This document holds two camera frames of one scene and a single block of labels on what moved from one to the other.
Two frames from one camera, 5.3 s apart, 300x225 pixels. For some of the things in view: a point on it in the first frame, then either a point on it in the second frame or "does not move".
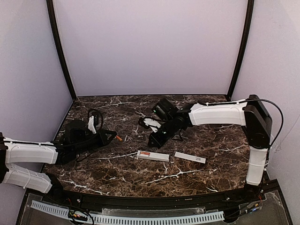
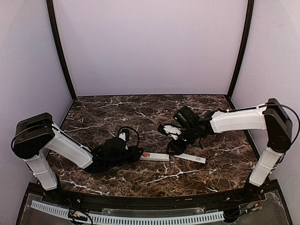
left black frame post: x=50 y=4 does not move
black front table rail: x=87 y=199 does not move
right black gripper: x=156 y=137 to x=179 y=142
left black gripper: x=100 y=137 to x=134 y=154
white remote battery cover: x=191 y=157 does not move
